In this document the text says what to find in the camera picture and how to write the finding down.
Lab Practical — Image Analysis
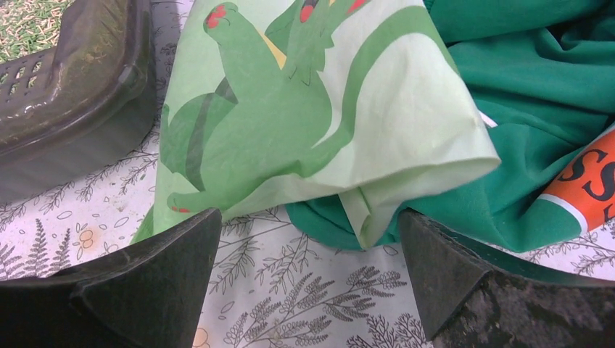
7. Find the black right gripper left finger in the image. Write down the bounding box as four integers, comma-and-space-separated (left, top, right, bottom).
48, 207, 223, 348

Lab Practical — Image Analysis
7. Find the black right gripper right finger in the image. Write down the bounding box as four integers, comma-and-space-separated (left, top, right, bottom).
398, 210, 614, 347

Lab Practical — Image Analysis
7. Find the green cat litter bag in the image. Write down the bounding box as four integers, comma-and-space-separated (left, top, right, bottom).
134, 1, 500, 248

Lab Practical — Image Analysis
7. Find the grey plastic litter box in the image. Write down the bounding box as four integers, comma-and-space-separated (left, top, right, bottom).
1, 0, 157, 202

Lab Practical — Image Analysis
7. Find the green cat litter pile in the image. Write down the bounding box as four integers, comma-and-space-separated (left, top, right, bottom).
1, 0, 73, 63

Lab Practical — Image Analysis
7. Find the floral patterned mat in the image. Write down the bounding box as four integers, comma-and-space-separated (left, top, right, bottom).
0, 0, 615, 348

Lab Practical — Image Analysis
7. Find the crumpled green garment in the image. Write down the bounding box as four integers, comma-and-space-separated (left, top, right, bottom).
286, 1, 614, 252

